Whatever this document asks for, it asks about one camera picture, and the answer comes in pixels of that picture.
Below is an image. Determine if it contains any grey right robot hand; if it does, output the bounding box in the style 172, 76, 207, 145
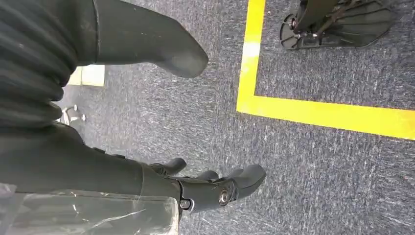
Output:
0, 0, 267, 215

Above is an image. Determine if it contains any silver chair base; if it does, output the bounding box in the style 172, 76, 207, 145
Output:
55, 103, 87, 126

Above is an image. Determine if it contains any clear plastic sheet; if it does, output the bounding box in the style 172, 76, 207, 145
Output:
0, 182, 181, 235

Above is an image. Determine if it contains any pale floor tape patch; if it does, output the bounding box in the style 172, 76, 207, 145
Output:
67, 64, 106, 88

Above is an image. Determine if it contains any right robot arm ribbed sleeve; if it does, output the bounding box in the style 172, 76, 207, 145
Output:
0, 0, 79, 129

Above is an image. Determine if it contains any yellow floor tape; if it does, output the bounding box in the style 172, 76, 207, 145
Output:
236, 0, 415, 141

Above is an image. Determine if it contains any black robot foot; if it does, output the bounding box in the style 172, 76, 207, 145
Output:
279, 0, 398, 50

